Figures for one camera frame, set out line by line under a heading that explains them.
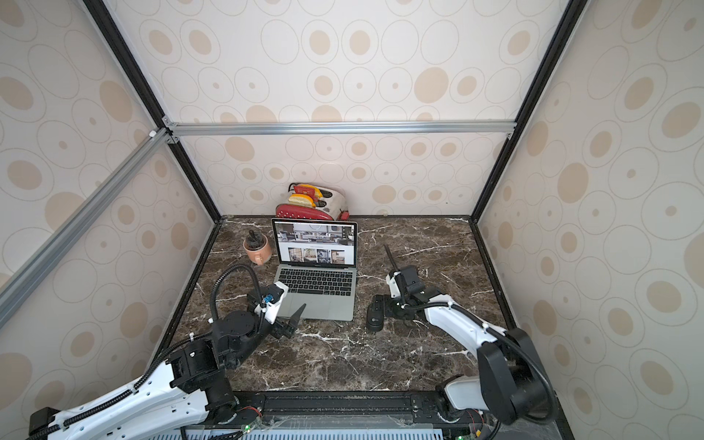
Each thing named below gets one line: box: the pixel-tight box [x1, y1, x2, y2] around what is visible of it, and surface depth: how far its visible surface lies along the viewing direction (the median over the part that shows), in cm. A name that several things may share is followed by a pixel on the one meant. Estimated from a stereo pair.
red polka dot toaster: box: [275, 182, 351, 221], surface depth 101 cm
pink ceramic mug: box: [242, 233, 272, 266], surface depth 101 cm
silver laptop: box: [271, 218, 359, 322], surface depth 99 cm
